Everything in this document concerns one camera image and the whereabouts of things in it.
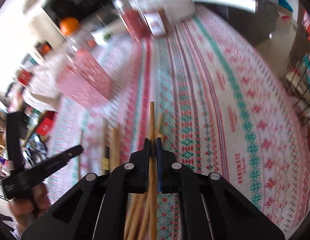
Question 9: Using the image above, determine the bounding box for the pink utensil holder box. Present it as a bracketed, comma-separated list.
[56, 50, 112, 109]

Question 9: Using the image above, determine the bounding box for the person left hand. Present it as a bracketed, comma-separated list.
[8, 183, 51, 236]

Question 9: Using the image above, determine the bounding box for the patterned red green tablecloth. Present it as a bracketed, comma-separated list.
[47, 7, 310, 238]

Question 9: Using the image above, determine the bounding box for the orange fruit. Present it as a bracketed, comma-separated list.
[59, 17, 80, 36]

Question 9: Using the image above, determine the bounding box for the red goji jar tall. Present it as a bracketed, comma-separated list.
[112, 0, 150, 42]

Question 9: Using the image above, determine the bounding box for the red labelled jar short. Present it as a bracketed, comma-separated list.
[142, 8, 170, 37]

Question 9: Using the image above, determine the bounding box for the black wire rack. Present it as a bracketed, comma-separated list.
[280, 10, 310, 140]

